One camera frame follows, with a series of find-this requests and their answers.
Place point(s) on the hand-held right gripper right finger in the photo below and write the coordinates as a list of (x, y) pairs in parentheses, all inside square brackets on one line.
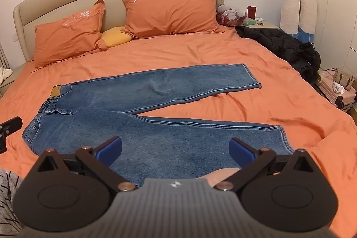
[(242, 150)]

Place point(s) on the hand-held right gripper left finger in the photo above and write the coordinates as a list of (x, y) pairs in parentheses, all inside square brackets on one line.
[(110, 149)]

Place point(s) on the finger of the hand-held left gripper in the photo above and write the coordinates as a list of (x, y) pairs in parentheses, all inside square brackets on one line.
[(11, 126)]

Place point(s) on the blue denim pants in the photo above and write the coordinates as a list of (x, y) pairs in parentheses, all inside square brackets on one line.
[(156, 118)]

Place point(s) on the white cloth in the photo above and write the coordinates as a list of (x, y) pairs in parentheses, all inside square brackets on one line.
[(5, 75)]

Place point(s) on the person's patterned grey clothing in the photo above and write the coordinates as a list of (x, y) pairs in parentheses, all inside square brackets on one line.
[(9, 199)]

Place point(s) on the pink suitcase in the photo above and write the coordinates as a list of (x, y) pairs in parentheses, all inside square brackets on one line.
[(334, 98)]

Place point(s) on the orange pillow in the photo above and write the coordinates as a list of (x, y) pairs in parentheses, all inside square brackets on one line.
[(170, 12), (67, 34)]

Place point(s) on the orange bed sheet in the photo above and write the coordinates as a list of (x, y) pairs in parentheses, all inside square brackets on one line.
[(195, 51)]

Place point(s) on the black puffer jacket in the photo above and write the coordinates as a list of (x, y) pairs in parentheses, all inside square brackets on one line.
[(284, 48)]

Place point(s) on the yellow cushion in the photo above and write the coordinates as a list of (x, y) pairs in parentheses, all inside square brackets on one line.
[(115, 37)]

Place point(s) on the beige handbag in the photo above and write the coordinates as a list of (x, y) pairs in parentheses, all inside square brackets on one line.
[(343, 77)]

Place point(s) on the pale nightstand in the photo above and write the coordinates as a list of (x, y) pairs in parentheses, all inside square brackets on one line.
[(266, 24)]

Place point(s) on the green box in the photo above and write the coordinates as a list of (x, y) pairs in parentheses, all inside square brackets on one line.
[(248, 22)]

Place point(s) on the blue box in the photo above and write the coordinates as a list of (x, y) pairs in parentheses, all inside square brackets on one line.
[(305, 36)]

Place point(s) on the red cup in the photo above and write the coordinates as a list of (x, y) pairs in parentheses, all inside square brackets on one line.
[(251, 12)]

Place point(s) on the white alpaca plush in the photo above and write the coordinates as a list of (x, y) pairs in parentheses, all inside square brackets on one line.
[(309, 9), (290, 6)]

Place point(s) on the white wardrobe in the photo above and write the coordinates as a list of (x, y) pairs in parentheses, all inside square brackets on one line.
[(334, 3)]

